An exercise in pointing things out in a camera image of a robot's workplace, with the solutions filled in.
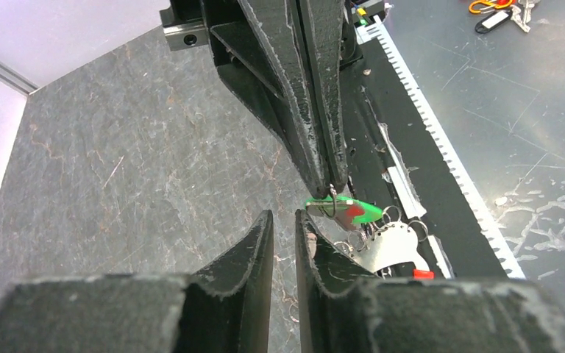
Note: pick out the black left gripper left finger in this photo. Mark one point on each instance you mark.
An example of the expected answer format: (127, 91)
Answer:
(223, 307)

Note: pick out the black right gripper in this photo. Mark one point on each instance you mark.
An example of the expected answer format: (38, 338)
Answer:
(259, 50)

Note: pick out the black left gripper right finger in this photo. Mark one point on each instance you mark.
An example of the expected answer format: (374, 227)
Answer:
(345, 308)

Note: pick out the metal key holder red handle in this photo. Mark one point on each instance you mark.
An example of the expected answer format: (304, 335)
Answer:
(390, 247)

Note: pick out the small green object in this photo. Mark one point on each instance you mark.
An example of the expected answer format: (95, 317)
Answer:
(347, 212)

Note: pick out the black key tag lower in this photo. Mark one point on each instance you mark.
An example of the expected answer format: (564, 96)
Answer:
(492, 21)

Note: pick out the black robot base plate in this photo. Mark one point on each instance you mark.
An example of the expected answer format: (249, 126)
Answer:
(393, 161)

